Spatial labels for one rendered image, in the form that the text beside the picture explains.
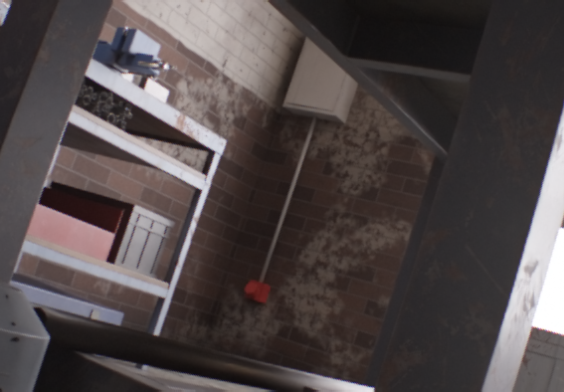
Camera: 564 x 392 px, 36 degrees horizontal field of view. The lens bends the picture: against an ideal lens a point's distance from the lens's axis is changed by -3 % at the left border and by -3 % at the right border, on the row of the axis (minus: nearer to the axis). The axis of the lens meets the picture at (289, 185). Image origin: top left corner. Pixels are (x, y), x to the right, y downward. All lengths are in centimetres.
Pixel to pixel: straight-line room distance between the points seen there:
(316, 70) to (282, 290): 111
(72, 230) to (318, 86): 215
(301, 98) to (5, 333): 400
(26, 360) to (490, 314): 33
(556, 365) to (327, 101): 168
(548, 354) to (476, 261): 334
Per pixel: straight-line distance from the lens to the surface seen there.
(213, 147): 303
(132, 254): 292
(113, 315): 296
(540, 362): 400
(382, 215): 429
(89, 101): 261
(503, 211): 67
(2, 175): 99
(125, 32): 265
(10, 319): 63
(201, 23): 415
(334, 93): 448
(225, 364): 106
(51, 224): 263
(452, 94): 183
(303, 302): 436
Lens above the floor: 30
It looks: 8 degrees up
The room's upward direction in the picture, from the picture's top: 18 degrees clockwise
